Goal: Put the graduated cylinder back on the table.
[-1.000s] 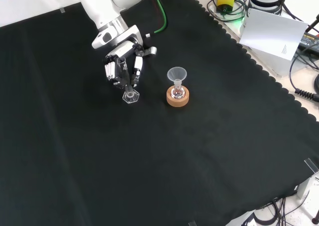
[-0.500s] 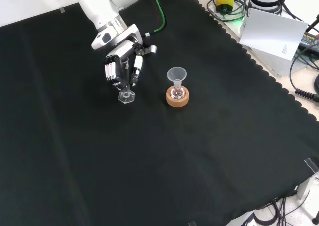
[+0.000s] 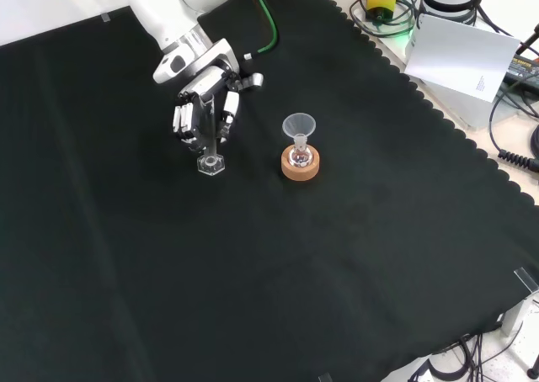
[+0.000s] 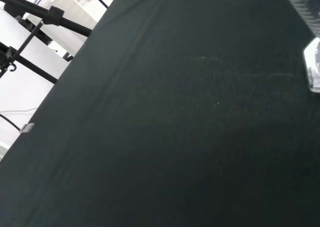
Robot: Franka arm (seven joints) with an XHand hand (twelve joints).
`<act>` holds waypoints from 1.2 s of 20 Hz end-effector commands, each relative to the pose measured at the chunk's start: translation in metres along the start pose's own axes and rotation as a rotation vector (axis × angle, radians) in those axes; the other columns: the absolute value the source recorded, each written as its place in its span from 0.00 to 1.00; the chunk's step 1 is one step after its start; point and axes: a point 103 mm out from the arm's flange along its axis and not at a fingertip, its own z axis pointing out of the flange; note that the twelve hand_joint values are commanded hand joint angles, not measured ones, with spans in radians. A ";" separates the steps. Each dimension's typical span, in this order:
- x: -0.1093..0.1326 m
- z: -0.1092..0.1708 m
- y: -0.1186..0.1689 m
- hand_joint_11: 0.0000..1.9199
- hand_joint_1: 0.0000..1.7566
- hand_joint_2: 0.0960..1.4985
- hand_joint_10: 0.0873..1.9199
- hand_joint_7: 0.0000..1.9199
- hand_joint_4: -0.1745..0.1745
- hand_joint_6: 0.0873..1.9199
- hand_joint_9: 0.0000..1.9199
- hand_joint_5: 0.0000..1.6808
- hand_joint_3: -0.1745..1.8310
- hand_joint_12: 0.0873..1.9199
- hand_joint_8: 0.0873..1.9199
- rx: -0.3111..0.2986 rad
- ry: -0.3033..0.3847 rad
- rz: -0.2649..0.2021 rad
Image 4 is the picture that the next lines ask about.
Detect black table cloth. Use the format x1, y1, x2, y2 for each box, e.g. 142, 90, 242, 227
0, 0, 320, 227

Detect white side table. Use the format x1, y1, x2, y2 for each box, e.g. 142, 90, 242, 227
24, 0, 118, 61

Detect small clear cloth clip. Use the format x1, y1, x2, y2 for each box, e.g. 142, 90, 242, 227
18, 123, 35, 134

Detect black tripod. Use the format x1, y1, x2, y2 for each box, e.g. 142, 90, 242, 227
0, 0, 94, 86

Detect thin black floor cable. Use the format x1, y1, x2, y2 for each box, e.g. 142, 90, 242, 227
0, 113, 22, 132

